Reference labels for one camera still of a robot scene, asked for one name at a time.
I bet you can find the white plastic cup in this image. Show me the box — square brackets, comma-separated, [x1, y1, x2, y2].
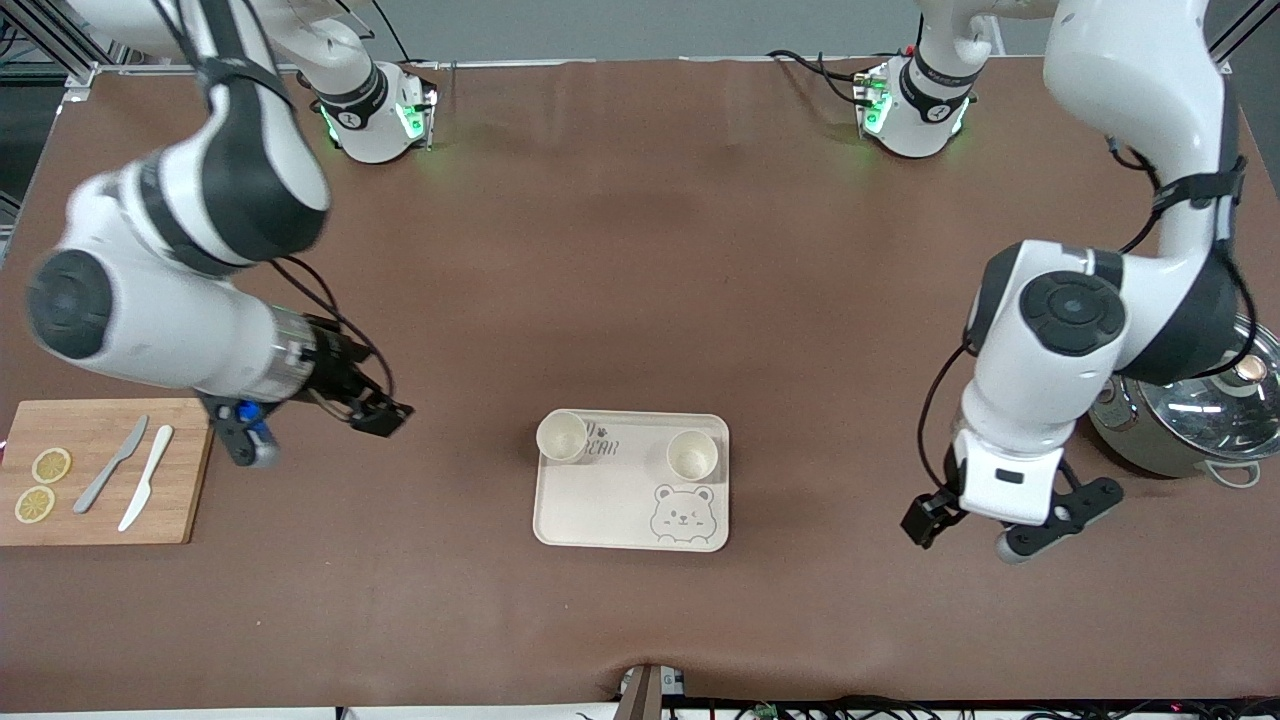
[536, 410, 590, 465]
[666, 429, 720, 481]

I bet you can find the white tray with bear print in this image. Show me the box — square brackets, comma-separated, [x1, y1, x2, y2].
[532, 409, 731, 553]

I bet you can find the grey electric cooking pot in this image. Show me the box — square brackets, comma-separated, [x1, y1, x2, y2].
[1088, 315, 1280, 489]

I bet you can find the bamboo cutting board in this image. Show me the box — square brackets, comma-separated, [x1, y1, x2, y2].
[0, 398, 220, 547]

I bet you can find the glass pot lid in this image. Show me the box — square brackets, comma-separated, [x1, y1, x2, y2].
[1120, 318, 1280, 461]

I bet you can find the white plastic knife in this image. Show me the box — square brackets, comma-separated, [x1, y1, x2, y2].
[118, 425, 175, 533]

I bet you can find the grey plastic knife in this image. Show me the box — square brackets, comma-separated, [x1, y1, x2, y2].
[72, 415, 150, 515]

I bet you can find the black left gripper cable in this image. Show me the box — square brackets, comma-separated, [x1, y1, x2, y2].
[915, 340, 978, 493]

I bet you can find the metal table edge bracket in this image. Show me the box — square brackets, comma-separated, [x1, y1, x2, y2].
[615, 663, 688, 720]

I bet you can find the aluminium frame profile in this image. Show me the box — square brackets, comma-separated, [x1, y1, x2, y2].
[0, 0, 101, 101]

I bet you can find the black base power cable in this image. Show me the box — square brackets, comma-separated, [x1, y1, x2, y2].
[765, 48, 873, 106]

